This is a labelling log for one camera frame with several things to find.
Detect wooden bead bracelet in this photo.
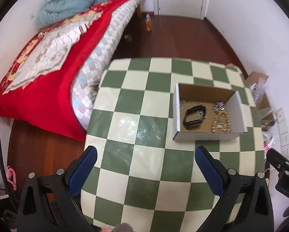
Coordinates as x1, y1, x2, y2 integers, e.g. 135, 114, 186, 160
210, 112, 232, 134

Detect silver pendant necklace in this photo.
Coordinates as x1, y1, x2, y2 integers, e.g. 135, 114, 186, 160
196, 106, 208, 122

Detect black smart watch band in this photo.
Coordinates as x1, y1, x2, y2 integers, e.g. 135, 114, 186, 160
183, 105, 206, 129

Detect silver link chain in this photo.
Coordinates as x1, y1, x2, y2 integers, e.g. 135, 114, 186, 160
212, 101, 226, 113

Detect white cardboard jewelry box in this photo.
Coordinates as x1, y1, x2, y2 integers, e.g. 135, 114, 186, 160
172, 83, 247, 141

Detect white power strip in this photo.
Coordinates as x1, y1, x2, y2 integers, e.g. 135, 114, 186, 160
275, 108, 289, 159

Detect green white checkered tablecloth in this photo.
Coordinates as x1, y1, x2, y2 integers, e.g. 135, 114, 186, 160
81, 58, 264, 231

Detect pink slipper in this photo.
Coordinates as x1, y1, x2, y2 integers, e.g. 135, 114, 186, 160
6, 166, 17, 191

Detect brown cardboard box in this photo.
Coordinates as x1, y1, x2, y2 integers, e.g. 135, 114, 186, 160
245, 71, 276, 130

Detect white checkered mattress sheet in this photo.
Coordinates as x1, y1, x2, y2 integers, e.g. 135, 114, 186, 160
71, 0, 140, 130

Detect red patterned bedspread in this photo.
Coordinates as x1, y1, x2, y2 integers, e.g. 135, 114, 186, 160
0, 0, 138, 141

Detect orange drink bottle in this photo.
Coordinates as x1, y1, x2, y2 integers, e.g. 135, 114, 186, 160
145, 14, 152, 32

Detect black cable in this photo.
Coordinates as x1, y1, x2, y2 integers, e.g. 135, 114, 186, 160
0, 112, 19, 211

